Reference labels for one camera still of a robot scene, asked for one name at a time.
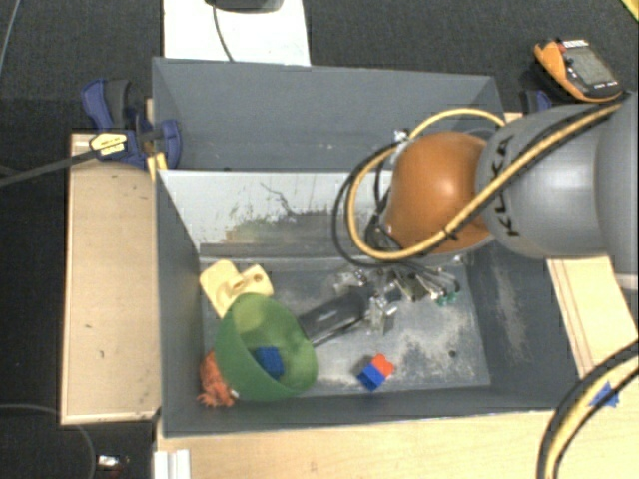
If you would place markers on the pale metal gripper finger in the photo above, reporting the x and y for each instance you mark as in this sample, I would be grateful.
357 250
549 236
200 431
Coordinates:
344 326
334 310

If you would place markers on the red and blue toy block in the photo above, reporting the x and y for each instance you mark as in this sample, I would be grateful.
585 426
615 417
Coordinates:
375 371

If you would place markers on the green bowl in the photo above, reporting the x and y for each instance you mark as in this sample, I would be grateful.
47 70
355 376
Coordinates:
244 362

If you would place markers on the cream plastic toy piece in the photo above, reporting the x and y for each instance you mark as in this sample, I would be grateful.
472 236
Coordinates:
224 280

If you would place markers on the orange fuzzy toy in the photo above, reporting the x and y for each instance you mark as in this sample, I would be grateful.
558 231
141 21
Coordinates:
213 382

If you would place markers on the grey metal bin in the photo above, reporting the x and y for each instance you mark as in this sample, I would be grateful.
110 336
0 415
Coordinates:
239 118

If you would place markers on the pale wood board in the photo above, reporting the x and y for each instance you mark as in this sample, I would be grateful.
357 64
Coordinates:
110 277

